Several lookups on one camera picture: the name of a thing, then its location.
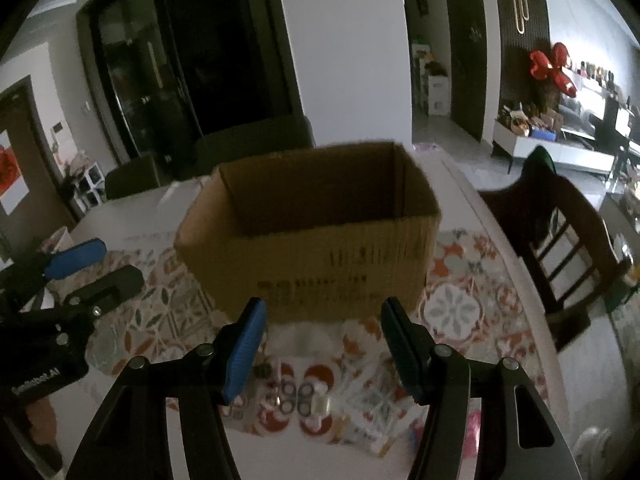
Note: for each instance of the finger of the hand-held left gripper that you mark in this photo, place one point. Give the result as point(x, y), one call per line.
point(75, 258)
point(105, 287)

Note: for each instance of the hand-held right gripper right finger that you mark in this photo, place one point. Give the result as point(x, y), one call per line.
point(405, 355)

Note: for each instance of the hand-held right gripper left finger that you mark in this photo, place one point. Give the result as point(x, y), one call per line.
point(245, 355)

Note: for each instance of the brown cardboard box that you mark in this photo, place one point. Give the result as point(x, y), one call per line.
point(310, 255)

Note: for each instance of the small white shelf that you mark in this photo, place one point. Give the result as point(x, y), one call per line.
point(85, 187)

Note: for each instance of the patterned table runner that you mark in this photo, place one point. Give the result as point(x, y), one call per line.
point(460, 305)

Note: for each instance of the dark green dining chair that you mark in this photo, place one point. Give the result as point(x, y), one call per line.
point(250, 145)
point(132, 177)

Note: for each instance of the brown framed door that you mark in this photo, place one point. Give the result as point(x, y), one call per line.
point(35, 160)

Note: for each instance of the dark wooden high chair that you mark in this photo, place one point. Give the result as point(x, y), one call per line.
point(565, 240)

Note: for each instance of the black glass sliding door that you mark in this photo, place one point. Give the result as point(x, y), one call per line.
point(210, 60)

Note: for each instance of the white low cabinet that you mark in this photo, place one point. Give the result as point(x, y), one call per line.
point(550, 150)

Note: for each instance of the white storage box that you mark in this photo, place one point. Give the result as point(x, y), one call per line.
point(438, 96)

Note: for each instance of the dark room door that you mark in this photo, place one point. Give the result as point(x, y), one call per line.
point(465, 60)

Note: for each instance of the red balloons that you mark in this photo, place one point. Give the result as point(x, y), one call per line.
point(550, 67)

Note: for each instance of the dark slatted wall panel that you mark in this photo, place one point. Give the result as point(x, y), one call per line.
point(530, 60)

